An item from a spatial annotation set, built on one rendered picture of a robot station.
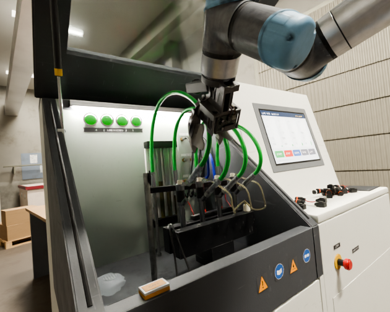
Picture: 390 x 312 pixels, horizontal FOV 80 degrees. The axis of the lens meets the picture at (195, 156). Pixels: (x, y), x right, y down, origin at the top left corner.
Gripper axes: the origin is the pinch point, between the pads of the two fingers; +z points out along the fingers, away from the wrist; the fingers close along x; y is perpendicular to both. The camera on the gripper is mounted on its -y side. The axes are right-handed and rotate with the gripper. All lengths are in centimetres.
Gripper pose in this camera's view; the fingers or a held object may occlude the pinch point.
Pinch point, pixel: (205, 143)
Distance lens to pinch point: 62.7
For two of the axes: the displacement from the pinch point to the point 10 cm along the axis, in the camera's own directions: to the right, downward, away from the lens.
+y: 4.7, 6.1, -6.4
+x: 8.8, -2.9, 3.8
